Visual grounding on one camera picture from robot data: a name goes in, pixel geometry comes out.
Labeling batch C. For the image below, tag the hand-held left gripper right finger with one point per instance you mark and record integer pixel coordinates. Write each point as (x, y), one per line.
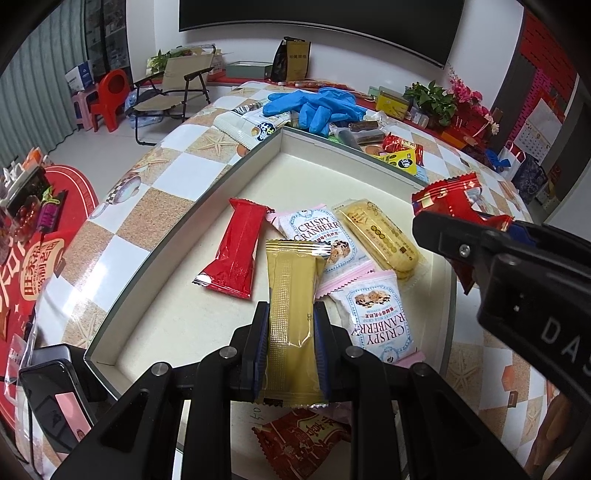
(321, 350)

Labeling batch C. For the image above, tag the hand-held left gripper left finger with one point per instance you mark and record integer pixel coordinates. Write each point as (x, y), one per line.
(261, 350)

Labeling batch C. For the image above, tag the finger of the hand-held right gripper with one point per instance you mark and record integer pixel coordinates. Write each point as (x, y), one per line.
(521, 233)
(452, 240)

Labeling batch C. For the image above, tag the gold snack packet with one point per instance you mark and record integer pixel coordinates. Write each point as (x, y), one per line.
(293, 314)

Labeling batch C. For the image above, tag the crinkled red snack packet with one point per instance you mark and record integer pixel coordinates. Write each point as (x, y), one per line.
(455, 194)

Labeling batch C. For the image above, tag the pink and white snack packet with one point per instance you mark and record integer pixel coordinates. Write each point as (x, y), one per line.
(318, 230)
(378, 314)

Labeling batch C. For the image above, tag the grey shallow cardboard box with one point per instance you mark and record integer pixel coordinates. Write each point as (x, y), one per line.
(184, 295)

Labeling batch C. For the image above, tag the person's right forearm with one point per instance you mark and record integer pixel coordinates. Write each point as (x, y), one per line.
(551, 429)

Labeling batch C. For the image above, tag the dark blue patterned bag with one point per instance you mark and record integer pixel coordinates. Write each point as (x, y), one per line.
(531, 177)

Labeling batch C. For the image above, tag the yellow cake packet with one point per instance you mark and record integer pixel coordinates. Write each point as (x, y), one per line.
(378, 233)

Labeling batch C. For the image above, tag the red printed snack packet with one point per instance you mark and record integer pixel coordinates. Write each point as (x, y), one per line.
(300, 438)

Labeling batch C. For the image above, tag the yellow and blue snack packet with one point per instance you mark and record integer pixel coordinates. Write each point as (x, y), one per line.
(401, 159)

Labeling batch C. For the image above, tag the flat red snack packet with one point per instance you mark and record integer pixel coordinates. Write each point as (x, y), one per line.
(233, 249)

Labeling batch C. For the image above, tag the red gift box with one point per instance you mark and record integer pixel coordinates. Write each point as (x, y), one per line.
(466, 131)

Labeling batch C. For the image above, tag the red and gold shiny packet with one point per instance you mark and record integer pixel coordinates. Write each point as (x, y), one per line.
(397, 143)

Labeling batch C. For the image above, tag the brown snack bar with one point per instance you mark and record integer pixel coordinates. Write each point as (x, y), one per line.
(364, 128)

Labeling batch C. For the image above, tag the potted green plant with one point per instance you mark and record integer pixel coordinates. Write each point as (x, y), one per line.
(431, 99)

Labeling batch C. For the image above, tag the dark grey snack packet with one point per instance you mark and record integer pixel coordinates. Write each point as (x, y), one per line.
(346, 139)

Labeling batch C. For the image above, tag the yellow tin box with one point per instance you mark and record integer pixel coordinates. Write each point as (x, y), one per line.
(392, 102)

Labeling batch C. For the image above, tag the pink artificial flowers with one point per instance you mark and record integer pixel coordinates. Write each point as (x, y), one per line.
(464, 90)

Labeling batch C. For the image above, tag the grey flat device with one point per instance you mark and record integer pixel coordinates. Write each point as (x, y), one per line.
(51, 354)

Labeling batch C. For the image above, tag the black smartphone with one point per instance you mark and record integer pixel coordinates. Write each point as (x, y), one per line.
(51, 406)

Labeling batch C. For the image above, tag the white blue-print snack packet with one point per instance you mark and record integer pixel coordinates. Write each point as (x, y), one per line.
(240, 124)

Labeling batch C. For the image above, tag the red printed floor mat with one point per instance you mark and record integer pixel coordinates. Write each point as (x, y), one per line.
(46, 272)

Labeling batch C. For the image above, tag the yellow and black bag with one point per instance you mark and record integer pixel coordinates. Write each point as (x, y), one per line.
(295, 62)

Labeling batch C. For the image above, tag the purple packet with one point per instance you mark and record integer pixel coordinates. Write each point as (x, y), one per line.
(47, 218)

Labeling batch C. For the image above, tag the plastic-wrapped water bottles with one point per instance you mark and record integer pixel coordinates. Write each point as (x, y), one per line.
(143, 121)

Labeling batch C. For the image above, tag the grey-green flat box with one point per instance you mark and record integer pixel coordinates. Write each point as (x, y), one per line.
(247, 70)

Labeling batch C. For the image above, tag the box of red fruit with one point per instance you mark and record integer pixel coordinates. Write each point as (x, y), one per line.
(27, 203)

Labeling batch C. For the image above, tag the beige folding chair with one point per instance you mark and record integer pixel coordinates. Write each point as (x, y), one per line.
(180, 76)

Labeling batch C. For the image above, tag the open cardboard box with plant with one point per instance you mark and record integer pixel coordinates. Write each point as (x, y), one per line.
(214, 57)

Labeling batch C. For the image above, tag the red plastic chair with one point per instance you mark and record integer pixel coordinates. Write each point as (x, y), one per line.
(111, 94)

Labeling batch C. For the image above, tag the pink plastic stool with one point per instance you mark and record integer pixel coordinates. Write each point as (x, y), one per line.
(83, 99)

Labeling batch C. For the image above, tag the white and blue carton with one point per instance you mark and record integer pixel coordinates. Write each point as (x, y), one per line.
(78, 78)

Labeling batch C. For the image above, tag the grey vertical blinds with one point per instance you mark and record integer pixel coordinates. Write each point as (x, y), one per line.
(27, 92)

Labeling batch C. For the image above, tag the wall calendar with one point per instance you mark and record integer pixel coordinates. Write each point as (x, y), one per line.
(540, 127)

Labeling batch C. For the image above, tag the dark ribbed wall panel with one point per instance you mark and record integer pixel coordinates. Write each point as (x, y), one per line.
(510, 87)

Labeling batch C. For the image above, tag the red wall poster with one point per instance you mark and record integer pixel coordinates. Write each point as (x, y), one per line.
(549, 50)

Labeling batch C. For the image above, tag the black wall screen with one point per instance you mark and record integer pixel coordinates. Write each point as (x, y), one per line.
(314, 23)

